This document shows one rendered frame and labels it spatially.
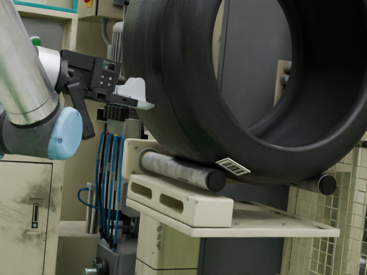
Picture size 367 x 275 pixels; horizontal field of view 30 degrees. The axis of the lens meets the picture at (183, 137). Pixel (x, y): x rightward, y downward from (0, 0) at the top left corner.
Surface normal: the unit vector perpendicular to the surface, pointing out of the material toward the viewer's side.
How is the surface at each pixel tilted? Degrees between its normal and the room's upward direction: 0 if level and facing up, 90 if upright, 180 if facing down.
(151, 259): 90
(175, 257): 90
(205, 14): 88
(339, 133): 98
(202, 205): 90
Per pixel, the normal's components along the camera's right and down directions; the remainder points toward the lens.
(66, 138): 0.93, 0.15
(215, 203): 0.44, 0.09
